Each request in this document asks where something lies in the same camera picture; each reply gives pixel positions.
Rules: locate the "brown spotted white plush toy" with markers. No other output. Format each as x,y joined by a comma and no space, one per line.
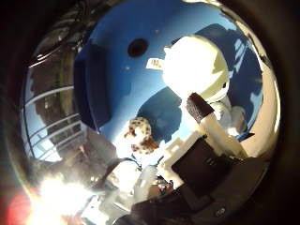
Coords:
140,134

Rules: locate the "green round plush toy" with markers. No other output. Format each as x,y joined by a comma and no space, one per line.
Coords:
193,68

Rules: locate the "white label sticker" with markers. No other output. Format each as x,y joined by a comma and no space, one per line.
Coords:
154,64

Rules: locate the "blue plastic kiddie pool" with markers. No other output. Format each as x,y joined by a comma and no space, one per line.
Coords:
92,87

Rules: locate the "white metal railing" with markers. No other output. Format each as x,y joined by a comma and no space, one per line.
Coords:
53,93

